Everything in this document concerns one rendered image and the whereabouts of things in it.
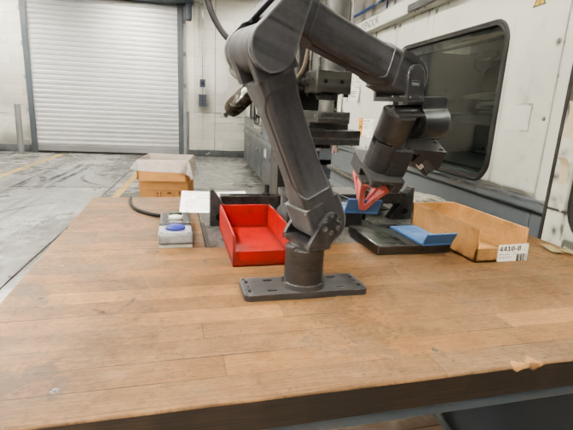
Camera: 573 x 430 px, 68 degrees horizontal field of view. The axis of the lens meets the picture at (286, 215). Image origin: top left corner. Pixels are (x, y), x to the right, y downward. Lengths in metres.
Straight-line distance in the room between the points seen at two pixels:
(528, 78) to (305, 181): 0.96
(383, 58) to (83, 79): 9.94
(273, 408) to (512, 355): 0.31
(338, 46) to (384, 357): 0.42
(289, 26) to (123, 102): 9.79
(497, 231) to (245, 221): 0.57
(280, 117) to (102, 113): 9.85
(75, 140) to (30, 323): 9.96
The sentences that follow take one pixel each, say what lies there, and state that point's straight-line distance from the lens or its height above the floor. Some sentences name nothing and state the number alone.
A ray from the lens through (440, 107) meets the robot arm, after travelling 0.79.
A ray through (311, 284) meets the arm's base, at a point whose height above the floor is 0.92.
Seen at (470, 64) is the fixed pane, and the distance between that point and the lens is 1.71.
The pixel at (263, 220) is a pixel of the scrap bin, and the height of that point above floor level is 0.92.
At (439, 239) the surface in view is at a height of 0.94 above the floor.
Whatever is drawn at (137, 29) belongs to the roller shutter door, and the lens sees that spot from 10.36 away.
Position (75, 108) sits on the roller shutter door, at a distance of 10.53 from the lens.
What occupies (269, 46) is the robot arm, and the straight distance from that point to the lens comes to 0.56.
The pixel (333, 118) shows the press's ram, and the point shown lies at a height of 1.17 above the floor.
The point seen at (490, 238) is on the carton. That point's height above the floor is 0.92.
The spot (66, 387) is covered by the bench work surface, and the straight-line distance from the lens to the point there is 0.51.
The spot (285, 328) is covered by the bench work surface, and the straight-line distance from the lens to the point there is 0.58.
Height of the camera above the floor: 1.18
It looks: 14 degrees down
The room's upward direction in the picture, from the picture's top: 3 degrees clockwise
